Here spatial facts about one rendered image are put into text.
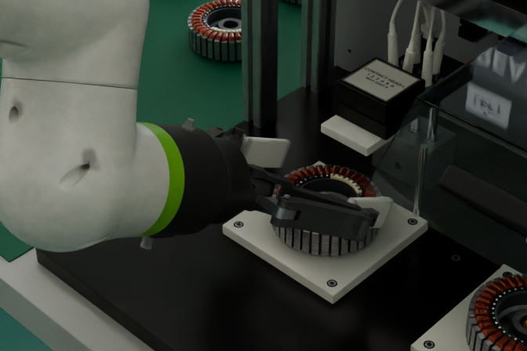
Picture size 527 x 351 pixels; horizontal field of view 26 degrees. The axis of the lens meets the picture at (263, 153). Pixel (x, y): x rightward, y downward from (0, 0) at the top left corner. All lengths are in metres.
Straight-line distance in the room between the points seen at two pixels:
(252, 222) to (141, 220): 0.31
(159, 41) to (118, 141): 0.71
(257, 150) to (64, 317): 0.25
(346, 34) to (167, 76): 0.23
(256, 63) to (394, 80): 0.20
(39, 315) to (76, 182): 0.36
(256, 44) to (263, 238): 0.23
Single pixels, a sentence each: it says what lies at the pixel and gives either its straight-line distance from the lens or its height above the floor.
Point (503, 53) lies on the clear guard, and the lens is 0.92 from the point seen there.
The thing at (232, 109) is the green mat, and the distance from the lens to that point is 1.39.
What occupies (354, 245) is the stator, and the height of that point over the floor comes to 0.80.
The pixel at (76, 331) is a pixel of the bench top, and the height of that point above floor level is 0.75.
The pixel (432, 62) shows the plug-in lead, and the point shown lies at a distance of 1.16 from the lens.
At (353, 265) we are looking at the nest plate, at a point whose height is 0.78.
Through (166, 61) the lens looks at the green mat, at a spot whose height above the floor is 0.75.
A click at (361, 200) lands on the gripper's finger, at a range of 1.05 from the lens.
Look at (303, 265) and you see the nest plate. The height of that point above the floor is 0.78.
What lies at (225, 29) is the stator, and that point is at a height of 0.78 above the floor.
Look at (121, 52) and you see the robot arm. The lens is 0.83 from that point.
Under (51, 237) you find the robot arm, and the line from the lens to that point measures 0.83.
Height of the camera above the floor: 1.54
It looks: 37 degrees down
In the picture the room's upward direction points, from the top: straight up
